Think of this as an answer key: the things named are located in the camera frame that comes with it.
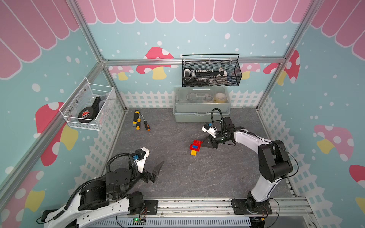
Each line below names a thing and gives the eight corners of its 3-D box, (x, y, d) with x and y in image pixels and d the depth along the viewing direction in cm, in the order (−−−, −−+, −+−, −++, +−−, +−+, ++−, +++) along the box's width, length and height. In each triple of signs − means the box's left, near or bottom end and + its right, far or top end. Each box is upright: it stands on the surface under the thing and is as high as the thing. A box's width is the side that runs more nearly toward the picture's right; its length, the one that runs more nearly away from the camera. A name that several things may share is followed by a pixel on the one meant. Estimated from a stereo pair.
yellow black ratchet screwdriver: (132, 130, 109) (131, 128, 107) (135, 112, 121) (134, 110, 119) (140, 129, 109) (139, 127, 107) (141, 111, 122) (140, 109, 120)
